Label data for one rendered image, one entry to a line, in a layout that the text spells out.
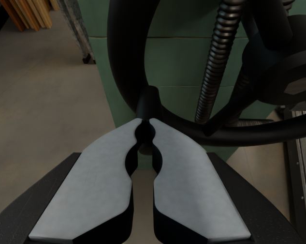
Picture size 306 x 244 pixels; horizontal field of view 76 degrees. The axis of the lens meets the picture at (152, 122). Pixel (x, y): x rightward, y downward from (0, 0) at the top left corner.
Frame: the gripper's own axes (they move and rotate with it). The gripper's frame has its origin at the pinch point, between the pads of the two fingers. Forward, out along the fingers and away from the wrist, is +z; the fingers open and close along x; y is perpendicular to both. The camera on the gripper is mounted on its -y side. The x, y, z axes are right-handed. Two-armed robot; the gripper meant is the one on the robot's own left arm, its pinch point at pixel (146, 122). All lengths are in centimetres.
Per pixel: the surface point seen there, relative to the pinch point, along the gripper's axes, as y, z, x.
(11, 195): 65, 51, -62
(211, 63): -0.9, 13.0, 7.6
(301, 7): -7.2, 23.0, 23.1
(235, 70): 3.9, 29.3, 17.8
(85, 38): 6, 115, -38
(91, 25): -4.5, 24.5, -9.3
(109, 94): 10.6, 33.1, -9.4
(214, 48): -2.8, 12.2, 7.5
